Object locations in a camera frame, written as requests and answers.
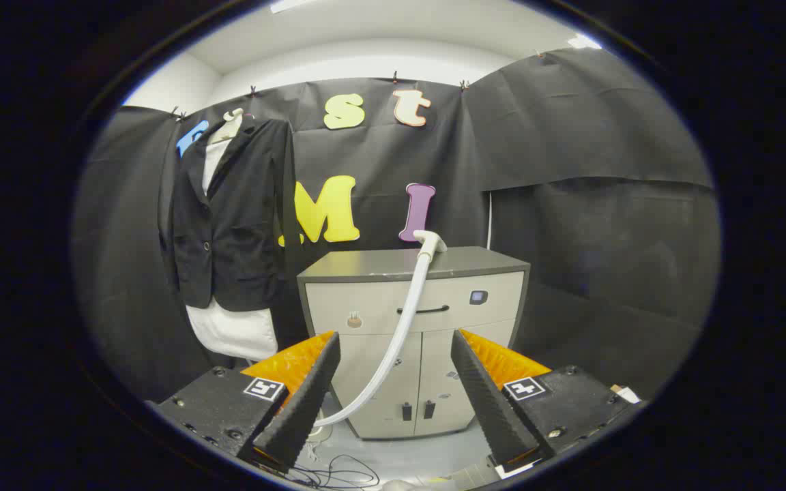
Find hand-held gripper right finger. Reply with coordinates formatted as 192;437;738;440
450;329;643;480

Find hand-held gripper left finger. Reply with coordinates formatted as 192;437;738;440
147;331;341;475

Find white shirt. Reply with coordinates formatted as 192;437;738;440
185;121;279;362

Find white garment steamer with hose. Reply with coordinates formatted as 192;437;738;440
311;230;448;428

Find black suit jacket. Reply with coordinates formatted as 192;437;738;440
161;117;298;312

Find white clothes hanger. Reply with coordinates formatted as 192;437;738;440
212;108;247;144

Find grey cabinet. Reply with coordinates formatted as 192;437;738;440
296;245;532;441

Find black backdrop cloth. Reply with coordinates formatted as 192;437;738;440
72;46;721;403

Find black floor cables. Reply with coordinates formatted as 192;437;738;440
291;443;380;490

